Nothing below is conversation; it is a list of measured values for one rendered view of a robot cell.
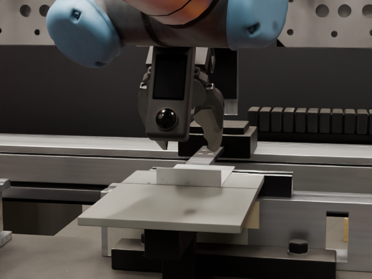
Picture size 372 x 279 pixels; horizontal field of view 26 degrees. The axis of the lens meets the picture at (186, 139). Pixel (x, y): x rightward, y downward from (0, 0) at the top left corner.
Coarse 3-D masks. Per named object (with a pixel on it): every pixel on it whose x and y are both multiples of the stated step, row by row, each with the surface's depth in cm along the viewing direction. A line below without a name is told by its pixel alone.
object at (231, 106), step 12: (216, 48) 109; (228, 48) 109; (216, 60) 110; (228, 60) 109; (216, 72) 110; (228, 72) 110; (216, 84) 110; (228, 84) 110; (228, 96) 110; (228, 108) 111
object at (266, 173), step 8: (152, 168) 116; (264, 176) 110; (272, 176) 110; (280, 176) 110; (288, 176) 110; (264, 184) 111; (272, 184) 110; (280, 184) 110; (288, 184) 110; (264, 192) 111; (272, 192) 111; (280, 192) 110; (288, 192) 110
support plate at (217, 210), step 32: (128, 192) 100; (160, 192) 100; (192, 192) 100; (224, 192) 100; (256, 192) 100; (96, 224) 88; (128, 224) 87; (160, 224) 86; (192, 224) 86; (224, 224) 85
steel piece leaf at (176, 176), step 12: (156, 168) 104; (168, 168) 104; (180, 168) 104; (192, 168) 114; (156, 180) 104; (168, 180) 104; (180, 180) 104; (192, 180) 103; (204, 180) 103; (216, 180) 103
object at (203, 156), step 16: (192, 128) 132; (224, 128) 131; (240, 128) 131; (256, 128) 139; (192, 144) 132; (224, 144) 131; (240, 144) 130; (256, 144) 139; (192, 160) 118; (208, 160) 118
